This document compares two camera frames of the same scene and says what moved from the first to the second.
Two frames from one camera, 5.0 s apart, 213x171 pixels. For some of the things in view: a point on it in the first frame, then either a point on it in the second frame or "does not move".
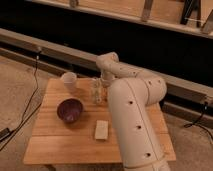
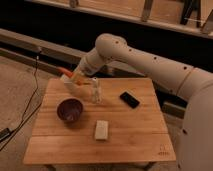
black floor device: (4, 133) does not move
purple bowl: (70, 110) does not move
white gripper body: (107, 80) → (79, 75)
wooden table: (73, 130) does not move
